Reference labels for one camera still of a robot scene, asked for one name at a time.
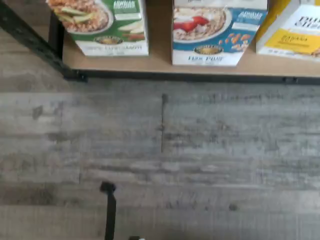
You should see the yellow purely elizabeth box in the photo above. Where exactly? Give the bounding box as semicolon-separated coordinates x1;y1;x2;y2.
255;0;320;63

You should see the blue and white cereal box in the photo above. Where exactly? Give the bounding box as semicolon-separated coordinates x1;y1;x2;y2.
171;0;269;67

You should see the green oatmeal cereal box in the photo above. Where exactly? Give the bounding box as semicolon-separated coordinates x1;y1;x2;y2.
46;0;150;57

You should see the black metal shelving rack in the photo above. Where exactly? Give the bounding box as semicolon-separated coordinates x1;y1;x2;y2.
0;0;320;86

